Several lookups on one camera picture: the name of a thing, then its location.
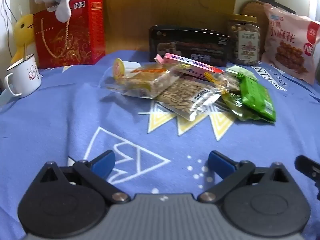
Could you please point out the olive green snack packet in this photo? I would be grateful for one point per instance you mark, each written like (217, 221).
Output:
(232, 105)

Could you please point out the round wooden board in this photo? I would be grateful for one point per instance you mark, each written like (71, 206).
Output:
(252, 8)

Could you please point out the black rectangular tin box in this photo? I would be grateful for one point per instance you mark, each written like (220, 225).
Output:
(187, 40)

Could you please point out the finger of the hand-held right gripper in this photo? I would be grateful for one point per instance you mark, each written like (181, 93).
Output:
(306, 166)

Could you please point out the clear peanut brittle packet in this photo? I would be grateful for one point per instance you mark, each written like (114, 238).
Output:
(145, 80)

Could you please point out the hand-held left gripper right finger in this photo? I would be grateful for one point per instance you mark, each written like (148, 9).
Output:
(220, 163)

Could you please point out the blue printed blanket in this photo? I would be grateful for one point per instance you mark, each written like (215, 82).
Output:
(75, 110)

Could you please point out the pink snack bag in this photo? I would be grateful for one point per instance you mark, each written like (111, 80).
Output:
(287, 42)

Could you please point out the bright green snack packet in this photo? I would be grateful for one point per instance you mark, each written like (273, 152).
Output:
(257, 97)

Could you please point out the clear packet with yellow ends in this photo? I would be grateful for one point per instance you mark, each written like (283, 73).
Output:
(225, 82)

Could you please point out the wooden headboard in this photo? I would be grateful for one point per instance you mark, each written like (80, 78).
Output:
(162, 5)

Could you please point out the nut jar with gold lid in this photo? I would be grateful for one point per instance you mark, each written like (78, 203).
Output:
(243, 42)

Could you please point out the yellow duck plush toy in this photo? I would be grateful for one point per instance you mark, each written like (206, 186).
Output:
(22, 30)

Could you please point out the long pink snack box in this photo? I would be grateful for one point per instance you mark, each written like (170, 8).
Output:
(190, 66)

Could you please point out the clear seed brittle packet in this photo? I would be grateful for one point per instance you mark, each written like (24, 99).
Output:
(182, 95)

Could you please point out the white and green snack packet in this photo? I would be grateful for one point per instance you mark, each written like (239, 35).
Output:
(240, 71)

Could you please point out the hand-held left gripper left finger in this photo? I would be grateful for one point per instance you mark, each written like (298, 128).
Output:
(106, 162)

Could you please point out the white enamel mug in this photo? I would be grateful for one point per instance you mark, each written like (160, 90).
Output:
(25, 77)

